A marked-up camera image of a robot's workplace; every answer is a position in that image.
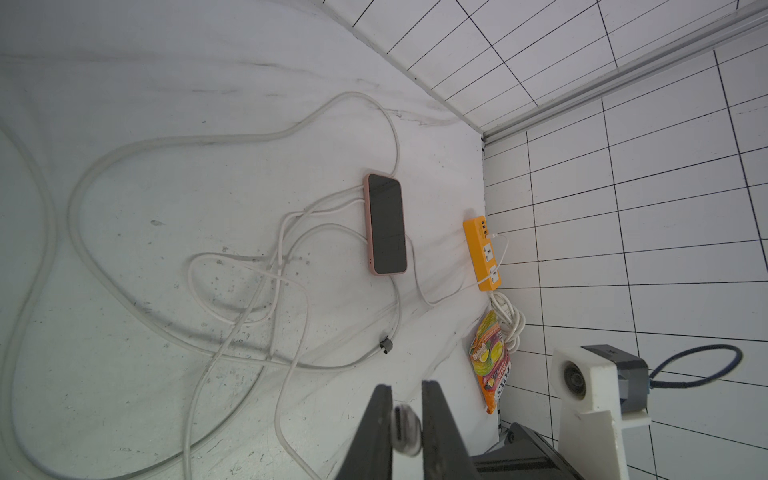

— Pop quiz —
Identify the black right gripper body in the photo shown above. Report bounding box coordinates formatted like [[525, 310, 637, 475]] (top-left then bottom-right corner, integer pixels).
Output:
[[472, 423, 584, 480]]

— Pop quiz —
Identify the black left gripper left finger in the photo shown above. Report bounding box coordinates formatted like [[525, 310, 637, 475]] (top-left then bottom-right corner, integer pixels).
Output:
[[336, 384, 393, 480]]

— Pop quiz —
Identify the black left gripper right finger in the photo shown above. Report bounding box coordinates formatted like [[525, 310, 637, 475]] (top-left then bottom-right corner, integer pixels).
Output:
[[421, 380, 480, 479]]

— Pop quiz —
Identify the white charging cable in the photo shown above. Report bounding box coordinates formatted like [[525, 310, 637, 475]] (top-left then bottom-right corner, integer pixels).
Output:
[[405, 230, 511, 308], [0, 91, 424, 480]]

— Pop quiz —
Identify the pink case phone right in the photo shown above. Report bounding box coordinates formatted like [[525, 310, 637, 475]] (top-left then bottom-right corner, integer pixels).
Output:
[[363, 173, 407, 276]]

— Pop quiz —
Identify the colourful candy bag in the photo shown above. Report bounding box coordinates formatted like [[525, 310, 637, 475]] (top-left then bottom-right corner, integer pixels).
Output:
[[469, 310, 510, 415]]

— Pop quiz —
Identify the orange power strip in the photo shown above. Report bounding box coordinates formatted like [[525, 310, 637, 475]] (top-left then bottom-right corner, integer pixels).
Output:
[[463, 216, 501, 292]]

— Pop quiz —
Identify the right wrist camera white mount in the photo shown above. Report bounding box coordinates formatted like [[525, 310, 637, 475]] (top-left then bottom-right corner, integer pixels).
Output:
[[550, 344, 651, 479]]

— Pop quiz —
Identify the grey cable clip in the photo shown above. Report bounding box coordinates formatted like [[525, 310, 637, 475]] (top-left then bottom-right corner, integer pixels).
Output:
[[379, 337, 393, 354]]

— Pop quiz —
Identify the white coiled cord right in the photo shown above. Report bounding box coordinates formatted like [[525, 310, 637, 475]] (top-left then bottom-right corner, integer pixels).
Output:
[[488, 291, 527, 355]]

